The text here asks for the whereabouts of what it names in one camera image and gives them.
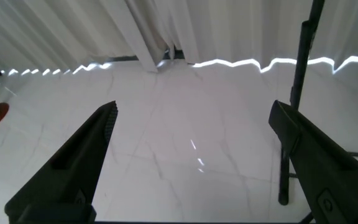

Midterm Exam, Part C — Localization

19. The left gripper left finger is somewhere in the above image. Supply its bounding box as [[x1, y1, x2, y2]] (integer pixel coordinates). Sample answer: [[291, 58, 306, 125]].
[[4, 100, 119, 223]]

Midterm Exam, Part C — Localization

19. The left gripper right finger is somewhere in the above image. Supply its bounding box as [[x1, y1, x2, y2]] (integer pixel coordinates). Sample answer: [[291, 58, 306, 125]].
[[268, 100, 358, 224]]

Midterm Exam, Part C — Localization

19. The black clothes rack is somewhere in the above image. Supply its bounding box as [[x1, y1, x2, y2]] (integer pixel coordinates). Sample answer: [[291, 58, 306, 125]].
[[277, 0, 358, 224]]

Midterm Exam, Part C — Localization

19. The white curtain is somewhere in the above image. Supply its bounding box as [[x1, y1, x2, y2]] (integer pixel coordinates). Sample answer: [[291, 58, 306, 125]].
[[0, 0, 160, 74], [124, 0, 358, 75]]

